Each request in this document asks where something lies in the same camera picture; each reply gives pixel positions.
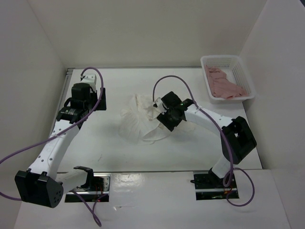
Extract pink skirt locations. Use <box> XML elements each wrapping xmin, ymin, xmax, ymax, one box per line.
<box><xmin>204</xmin><ymin>65</ymin><xmax>248</xmax><ymax>100</ymax></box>

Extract white skirt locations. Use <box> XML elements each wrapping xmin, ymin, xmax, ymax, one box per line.
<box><xmin>118</xmin><ymin>93</ymin><xmax>196</xmax><ymax>146</ymax></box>

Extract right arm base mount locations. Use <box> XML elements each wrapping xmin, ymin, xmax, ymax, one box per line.
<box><xmin>190</xmin><ymin>171</ymin><xmax>239</xmax><ymax>200</ymax></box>

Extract white plastic basket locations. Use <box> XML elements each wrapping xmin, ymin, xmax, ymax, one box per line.
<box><xmin>200</xmin><ymin>55</ymin><xmax>256</xmax><ymax>104</ymax></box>

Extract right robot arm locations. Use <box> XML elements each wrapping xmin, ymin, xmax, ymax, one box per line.
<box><xmin>153</xmin><ymin>92</ymin><xmax>257</xmax><ymax>187</ymax></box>

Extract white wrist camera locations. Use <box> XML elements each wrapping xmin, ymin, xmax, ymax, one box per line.
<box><xmin>81</xmin><ymin>73</ymin><xmax>97</xmax><ymax>93</ymax></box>
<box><xmin>152</xmin><ymin>97</ymin><xmax>166</xmax><ymax>116</ymax></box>

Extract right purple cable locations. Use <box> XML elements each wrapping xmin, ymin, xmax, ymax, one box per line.
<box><xmin>152</xmin><ymin>75</ymin><xmax>255</xmax><ymax>207</ymax></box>

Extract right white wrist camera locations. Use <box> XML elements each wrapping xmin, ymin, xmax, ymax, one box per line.
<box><xmin>152</xmin><ymin>97</ymin><xmax>166</xmax><ymax>116</ymax></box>

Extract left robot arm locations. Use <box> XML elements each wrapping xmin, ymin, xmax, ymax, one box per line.
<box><xmin>14</xmin><ymin>83</ymin><xmax>106</xmax><ymax>208</ymax></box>

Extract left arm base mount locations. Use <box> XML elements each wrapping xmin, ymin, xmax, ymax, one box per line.
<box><xmin>62</xmin><ymin>171</ymin><xmax>111</xmax><ymax>203</ymax></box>

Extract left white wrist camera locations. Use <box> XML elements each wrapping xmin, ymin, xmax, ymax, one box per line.
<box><xmin>81</xmin><ymin>73</ymin><xmax>97</xmax><ymax>93</ymax></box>

